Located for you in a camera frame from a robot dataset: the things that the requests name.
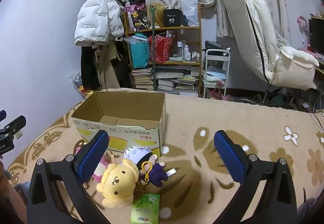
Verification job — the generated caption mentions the white-haired purple plush doll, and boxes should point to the white-haired purple plush doll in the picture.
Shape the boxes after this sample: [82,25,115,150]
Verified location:
[121,147,177,187]

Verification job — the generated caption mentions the white trolley cart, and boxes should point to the white trolley cart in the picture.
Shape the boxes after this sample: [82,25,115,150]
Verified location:
[202,48,231,100]

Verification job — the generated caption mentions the beige round patterned rug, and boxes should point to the beige round patterned rug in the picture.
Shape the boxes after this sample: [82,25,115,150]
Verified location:
[7,87,324,224]

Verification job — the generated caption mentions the pink desk fan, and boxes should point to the pink desk fan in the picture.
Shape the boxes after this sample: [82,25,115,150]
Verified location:
[297,15,311,49]

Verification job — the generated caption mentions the beige coat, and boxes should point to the beige coat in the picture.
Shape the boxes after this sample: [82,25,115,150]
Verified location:
[92,43,121,90]

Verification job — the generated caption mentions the stack of books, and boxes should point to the stack of books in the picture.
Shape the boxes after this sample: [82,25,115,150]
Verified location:
[154,65,200,97]
[132,68,154,90]

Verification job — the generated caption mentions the white puffer jacket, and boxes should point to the white puffer jacket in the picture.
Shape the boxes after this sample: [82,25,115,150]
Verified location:
[74,0,125,46]

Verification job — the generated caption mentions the black cartoon-print bag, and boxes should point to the black cartoon-print bag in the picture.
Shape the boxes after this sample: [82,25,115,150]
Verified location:
[125,0,150,32]

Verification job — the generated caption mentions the teal shopping bag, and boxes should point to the teal shopping bag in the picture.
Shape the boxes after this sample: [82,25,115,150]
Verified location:
[129,33,150,69]

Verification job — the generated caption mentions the peach cloth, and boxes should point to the peach cloth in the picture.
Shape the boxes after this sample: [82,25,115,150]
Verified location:
[0,161,28,224]

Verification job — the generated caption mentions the black coat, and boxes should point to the black coat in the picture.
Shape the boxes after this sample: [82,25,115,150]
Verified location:
[80,44,102,91]

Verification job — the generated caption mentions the green pole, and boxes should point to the green pole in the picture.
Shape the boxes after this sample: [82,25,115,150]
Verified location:
[149,5,158,91]

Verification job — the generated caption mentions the pink bear plush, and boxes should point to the pink bear plush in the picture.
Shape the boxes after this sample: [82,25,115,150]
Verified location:
[75,147,110,190]

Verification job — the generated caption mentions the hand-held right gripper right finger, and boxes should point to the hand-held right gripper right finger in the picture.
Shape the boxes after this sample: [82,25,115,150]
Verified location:
[214,130,298,224]

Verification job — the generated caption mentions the yellow dog plush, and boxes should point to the yellow dog plush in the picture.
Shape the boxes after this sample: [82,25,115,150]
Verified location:
[96,159,140,208]

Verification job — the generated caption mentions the grey cloth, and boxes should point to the grey cloth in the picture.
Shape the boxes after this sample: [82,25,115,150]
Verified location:
[14,180,31,196]

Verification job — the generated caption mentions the wooden shelf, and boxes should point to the wooden shelf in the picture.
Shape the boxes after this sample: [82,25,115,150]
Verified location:
[124,3,203,98]

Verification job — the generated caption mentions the row of cosmetic bottles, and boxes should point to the row of cosmetic bottles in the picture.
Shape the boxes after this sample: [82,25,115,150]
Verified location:
[176,41,200,62]

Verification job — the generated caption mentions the red gift bag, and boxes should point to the red gift bag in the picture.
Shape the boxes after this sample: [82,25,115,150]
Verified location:
[149,34,174,63]

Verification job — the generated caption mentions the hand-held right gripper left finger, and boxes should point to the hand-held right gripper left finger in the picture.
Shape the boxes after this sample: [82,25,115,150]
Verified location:
[26,130,109,224]

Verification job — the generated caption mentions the blonde fluffy item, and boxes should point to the blonde fluffy item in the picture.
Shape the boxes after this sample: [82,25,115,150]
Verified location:
[149,2,168,27]

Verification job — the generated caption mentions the black monitor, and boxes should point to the black monitor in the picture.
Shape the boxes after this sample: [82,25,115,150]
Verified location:
[308,17,324,55]

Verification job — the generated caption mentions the printed cardboard box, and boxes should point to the printed cardboard box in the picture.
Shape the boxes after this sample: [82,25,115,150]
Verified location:
[71,91,167,159]

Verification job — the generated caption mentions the pile of snack bags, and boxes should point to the pile of snack bags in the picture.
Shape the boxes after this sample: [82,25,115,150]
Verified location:
[69,70,88,98]

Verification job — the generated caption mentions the orange cartoon tag card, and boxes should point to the orange cartoon tag card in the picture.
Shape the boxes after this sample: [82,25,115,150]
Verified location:
[104,151,116,165]

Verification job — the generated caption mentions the green tissue packet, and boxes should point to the green tissue packet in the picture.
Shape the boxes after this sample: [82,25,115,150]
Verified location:
[130,193,160,224]

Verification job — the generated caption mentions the black box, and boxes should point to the black box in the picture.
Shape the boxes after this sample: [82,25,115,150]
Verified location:
[163,8,182,27]

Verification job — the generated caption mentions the clear plastic bag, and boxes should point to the clear plastic bag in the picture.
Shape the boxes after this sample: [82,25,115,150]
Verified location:
[178,0,200,27]

